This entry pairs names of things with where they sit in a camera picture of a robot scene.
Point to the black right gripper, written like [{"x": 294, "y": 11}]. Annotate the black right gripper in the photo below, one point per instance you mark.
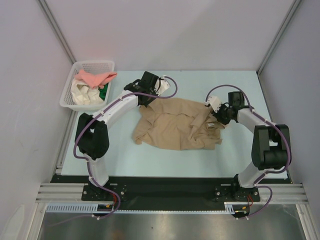
[{"x": 221, "y": 116}]

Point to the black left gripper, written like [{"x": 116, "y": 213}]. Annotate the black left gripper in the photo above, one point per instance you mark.
[{"x": 146, "y": 103}]

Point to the beige t shirt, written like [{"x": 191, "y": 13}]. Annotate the beige t shirt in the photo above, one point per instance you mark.
[{"x": 178, "y": 124}]

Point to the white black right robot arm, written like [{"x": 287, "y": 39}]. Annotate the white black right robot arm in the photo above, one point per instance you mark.
[{"x": 270, "y": 151}]

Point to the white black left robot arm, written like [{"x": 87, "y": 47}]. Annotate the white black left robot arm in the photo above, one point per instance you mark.
[{"x": 92, "y": 133}]

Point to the green cloth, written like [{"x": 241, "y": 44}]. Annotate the green cloth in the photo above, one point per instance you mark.
[{"x": 103, "y": 91}]

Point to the pink cloth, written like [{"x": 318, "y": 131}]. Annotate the pink cloth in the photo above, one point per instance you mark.
[{"x": 95, "y": 80}]

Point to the cream white cloth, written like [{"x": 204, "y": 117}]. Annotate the cream white cloth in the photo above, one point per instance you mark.
[{"x": 82, "y": 94}]

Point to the white plastic basket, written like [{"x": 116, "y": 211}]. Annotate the white plastic basket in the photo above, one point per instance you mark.
[{"x": 91, "y": 66}]

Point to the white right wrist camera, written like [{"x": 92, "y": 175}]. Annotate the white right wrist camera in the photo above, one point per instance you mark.
[{"x": 213, "y": 102}]

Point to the right aluminium corner post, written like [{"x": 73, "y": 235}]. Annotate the right aluminium corner post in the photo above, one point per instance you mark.
[{"x": 279, "y": 35}]

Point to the aluminium corner post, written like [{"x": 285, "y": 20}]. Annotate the aluminium corner post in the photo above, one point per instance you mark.
[
  {"x": 279, "y": 35},
  {"x": 49, "y": 16}
]

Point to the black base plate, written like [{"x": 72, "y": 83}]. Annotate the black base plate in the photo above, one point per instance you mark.
[{"x": 164, "y": 193}]

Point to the white slotted cable duct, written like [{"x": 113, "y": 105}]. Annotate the white slotted cable duct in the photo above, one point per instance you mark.
[{"x": 95, "y": 208}]

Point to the left aluminium corner post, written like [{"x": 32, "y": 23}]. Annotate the left aluminium corner post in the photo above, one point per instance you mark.
[{"x": 49, "y": 16}]

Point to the aluminium front rail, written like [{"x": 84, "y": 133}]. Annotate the aluminium front rail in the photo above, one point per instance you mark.
[{"x": 74, "y": 192}]

